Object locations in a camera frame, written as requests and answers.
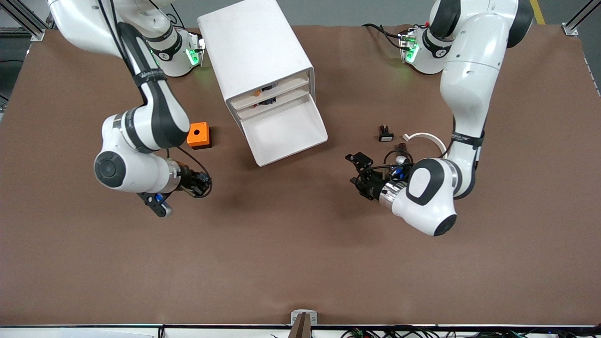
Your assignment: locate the white top cabinet drawer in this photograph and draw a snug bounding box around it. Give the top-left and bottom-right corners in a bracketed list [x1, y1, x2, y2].
[229, 69, 311, 111]

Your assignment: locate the black cable bundle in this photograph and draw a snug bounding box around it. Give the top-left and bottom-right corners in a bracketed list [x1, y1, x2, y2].
[340, 326, 601, 338]

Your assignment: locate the orange button box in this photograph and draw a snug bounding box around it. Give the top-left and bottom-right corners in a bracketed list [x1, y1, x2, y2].
[187, 122, 212, 150]

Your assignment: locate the white middle cabinet drawer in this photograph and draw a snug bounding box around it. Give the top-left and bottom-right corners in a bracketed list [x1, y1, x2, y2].
[234, 84, 311, 121]

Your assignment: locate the aluminium frame extrusion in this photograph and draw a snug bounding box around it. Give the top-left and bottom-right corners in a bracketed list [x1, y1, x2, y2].
[0, 0, 47, 42]
[562, 0, 601, 37]

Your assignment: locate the white bottom cabinet drawer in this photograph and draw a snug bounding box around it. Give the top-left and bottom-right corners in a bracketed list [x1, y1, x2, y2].
[237, 92, 328, 167]

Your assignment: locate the white half ring clamp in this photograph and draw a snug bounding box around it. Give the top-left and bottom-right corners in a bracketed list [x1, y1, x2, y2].
[402, 132, 447, 156]

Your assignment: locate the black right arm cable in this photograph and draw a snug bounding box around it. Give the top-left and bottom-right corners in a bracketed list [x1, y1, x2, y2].
[96, 0, 144, 87]

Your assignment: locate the white drawer cabinet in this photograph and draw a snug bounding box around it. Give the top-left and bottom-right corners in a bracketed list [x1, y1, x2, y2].
[197, 0, 314, 138]

